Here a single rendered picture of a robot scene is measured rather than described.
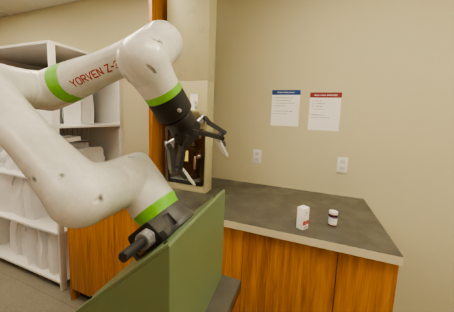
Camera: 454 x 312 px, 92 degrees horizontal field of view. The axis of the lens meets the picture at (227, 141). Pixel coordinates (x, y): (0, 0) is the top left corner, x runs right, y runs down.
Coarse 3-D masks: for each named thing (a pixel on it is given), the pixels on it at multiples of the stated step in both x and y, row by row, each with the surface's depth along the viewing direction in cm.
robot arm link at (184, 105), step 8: (176, 96) 50; (184, 96) 52; (168, 104) 49; (176, 104) 50; (184, 104) 52; (160, 112) 50; (168, 112) 50; (176, 112) 51; (184, 112) 52; (160, 120) 53; (168, 120) 52; (176, 120) 52
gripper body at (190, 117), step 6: (186, 114) 54; (192, 114) 56; (180, 120) 53; (186, 120) 54; (192, 120) 56; (168, 126) 55; (174, 126) 54; (180, 126) 54; (186, 126) 55; (192, 126) 56; (198, 126) 60; (174, 132) 55; (180, 132) 55; (186, 132) 58; (174, 138) 57; (180, 138) 58; (192, 138) 60
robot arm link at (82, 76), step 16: (176, 32) 55; (112, 48) 57; (176, 48) 54; (64, 64) 61; (80, 64) 59; (96, 64) 58; (112, 64) 57; (64, 80) 61; (80, 80) 61; (96, 80) 61; (112, 80) 62; (80, 96) 66
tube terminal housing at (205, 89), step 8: (200, 80) 145; (184, 88) 150; (192, 88) 148; (200, 88) 146; (208, 88) 145; (200, 96) 146; (208, 96) 146; (200, 104) 147; (208, 104) 147; (208, 112) 148; (200, 128) 148; (208, 128) 150; (208, 144) 152; (208, 152) 152; (208, 160) 154; (208, 168) 155; (208, 176) 156; (176, 184) 160; (184, 184) 157; (208, 184) 157; (200, 192) 153
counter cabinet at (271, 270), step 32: (96, 224) 154; (128, 224) 143; (96, 256) 157; (224, 256) 121; (256, 256) 114; (288, 256) 108; (320, 256) 103; (352, 256) 98; (96, 288) 160; (256, 288) 116; (288, 288) 110; (320, 288) 104; (352, 288) 99; (384, 288) 95
